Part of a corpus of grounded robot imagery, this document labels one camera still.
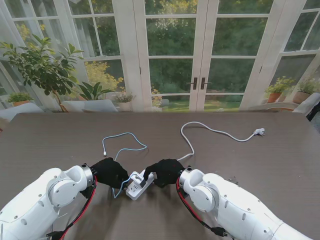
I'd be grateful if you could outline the white glass door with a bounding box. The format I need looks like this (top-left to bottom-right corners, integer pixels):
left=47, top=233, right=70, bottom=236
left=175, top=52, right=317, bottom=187
left=199, top=0, right=289, bottom=112
left=132, top=0, right=204, bottom=112

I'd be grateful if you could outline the white planter box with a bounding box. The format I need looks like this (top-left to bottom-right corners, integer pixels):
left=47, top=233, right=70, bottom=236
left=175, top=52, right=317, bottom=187
left=61, top=99, right=120, bottom=113

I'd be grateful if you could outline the tall leafy green plant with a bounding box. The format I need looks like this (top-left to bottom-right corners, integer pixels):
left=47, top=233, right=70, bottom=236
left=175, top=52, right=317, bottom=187
left=0, top=34, right=85, bottom=113

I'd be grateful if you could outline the plant in tan pot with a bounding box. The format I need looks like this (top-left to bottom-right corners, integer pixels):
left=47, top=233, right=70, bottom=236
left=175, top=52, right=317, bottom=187
left=291, top=75, right=320, bottom=104

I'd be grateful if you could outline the black stand piece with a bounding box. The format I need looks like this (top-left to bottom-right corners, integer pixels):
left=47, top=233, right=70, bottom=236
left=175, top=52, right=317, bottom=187
left=306, top=96, right=320, bottom=121

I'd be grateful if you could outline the dark door handle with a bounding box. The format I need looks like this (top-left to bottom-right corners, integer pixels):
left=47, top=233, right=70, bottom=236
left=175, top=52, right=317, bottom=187
left=186, top=76, right=199, bottom=90
left=199, top=76, right=213, bottom=90

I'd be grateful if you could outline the light blue USB cable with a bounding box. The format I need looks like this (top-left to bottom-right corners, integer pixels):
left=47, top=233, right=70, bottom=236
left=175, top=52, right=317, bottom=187
left=101, top=133, right=148, bottom=199

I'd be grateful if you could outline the plant in terracotta pot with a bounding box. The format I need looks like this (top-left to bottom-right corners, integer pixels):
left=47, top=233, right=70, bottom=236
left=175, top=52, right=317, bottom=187
left=264, top=75, right=296, bottom=104

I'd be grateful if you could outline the broad leaf green plant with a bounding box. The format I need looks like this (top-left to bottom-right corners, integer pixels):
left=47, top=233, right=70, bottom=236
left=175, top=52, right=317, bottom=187
left=77, top=81, right=115, bottom=101

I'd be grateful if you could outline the white power cord with plug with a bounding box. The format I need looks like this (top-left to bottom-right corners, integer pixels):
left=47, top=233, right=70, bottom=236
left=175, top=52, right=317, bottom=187
left=176, top=121, right=266, bottom=162

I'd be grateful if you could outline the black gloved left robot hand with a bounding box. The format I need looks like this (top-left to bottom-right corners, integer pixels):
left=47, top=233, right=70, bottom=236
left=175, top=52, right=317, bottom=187
left=90, top=157, right=131, bottom=190

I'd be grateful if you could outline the small bushy potted plant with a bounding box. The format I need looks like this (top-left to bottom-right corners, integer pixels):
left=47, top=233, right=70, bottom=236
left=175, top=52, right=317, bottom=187
left=6, top=91, right=35, bottom=107

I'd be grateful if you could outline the flowering plant in white pot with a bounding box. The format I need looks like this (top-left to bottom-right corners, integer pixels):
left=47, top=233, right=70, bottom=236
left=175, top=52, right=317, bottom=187
left=113, top=91, right=137, bottom=112

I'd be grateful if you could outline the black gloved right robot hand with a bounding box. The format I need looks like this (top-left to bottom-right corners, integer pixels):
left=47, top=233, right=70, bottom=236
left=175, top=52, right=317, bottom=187
left=143, top=158, right=189, bottom=189

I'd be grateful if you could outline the grey charger adapter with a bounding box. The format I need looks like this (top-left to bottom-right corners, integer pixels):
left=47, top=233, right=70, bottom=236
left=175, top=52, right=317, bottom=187
left=133, top=174, right=148, bottom=189

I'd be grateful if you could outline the white power strip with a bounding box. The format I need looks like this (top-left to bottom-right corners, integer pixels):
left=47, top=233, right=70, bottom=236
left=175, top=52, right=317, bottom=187
left=124, top=169, right=155, bottom=201

